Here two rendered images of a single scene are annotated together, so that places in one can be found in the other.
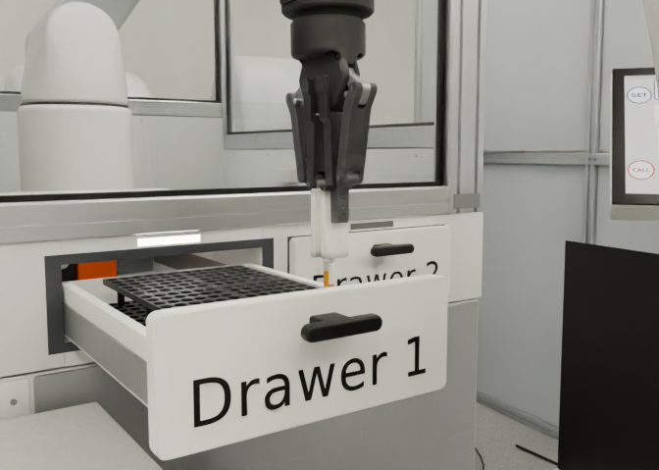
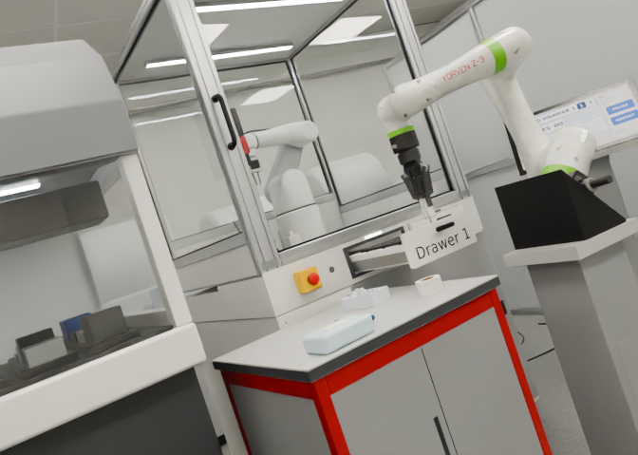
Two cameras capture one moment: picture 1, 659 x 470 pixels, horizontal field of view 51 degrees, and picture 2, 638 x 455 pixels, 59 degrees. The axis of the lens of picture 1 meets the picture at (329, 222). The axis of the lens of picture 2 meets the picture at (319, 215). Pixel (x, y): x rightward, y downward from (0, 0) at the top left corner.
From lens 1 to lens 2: 1.26 m
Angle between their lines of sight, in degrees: 7
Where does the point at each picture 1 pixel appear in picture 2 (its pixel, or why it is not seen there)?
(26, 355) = (347, 280)
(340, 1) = (411, 145)
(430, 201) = (451, 198)
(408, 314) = (459, 222)
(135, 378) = (396, 259)
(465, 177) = (460, 184)
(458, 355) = (482, 254)
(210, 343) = (416, 238)
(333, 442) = not seen: hidden behind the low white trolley
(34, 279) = (342, 255)
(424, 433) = not seen: hidden behind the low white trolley
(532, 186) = (496, 183)
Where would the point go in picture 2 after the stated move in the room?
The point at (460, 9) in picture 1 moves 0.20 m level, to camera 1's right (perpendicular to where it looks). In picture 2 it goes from (437, 124) to (482, 108)
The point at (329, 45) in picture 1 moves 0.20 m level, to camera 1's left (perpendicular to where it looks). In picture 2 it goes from (412, 159) to (354, 178)
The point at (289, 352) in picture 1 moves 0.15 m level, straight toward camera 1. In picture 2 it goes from (434, 237) to (445, 238)
